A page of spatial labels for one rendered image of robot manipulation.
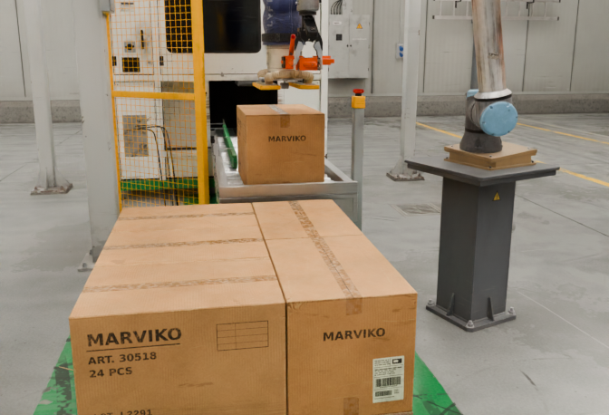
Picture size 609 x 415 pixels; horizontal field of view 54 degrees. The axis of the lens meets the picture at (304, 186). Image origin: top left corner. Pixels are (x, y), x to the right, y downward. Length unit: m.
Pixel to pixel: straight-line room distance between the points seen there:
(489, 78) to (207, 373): 1.59
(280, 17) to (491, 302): 1.68
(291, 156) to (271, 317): 1.40
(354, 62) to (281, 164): 8.91
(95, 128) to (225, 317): 2.10
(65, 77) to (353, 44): 5.45
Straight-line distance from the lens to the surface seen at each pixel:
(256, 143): 2.97
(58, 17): 12.03
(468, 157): 2.77
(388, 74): 12.31
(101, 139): 3.63
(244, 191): 2.93
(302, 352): 1.82
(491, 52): 2.55
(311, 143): 3.02
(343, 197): 3.02
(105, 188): 3.68
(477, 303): 2.92
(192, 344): 1.78
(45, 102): 5.85
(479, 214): 2.76
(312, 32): 2.38
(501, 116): 2.57
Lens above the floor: 1.24
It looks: 13 degrees down
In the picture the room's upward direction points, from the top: straight up
